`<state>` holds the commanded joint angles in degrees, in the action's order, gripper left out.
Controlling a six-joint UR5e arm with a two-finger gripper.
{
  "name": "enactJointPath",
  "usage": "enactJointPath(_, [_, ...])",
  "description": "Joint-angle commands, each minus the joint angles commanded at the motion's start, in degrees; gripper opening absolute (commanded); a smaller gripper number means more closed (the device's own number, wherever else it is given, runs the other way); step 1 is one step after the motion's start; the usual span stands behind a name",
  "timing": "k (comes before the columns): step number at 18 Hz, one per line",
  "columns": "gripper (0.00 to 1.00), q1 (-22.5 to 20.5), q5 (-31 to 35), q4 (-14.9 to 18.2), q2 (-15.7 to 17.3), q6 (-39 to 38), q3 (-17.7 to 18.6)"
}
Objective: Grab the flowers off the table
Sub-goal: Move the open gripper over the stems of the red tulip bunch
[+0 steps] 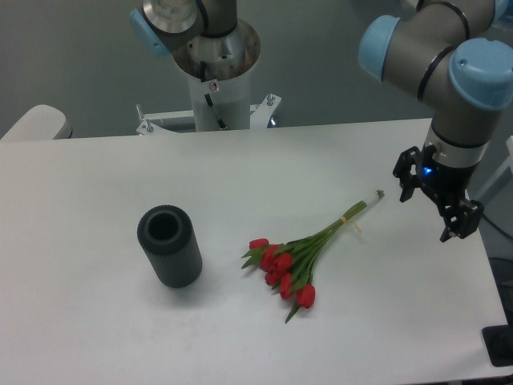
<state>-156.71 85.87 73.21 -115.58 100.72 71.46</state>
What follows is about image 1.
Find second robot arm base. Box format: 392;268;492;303
130;0;261;82

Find dark grey ribbed vase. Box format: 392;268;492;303
137;205;203;289

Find black device at table edge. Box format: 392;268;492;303
482;325;512;367

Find white chair armrest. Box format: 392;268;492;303
1;104;73;144

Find red tulip bouquet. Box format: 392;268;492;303
241;189;385;323

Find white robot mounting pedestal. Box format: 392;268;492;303
135;78;282;135

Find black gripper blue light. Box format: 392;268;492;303
393;147;484;242

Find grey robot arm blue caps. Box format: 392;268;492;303
357;1;512;241

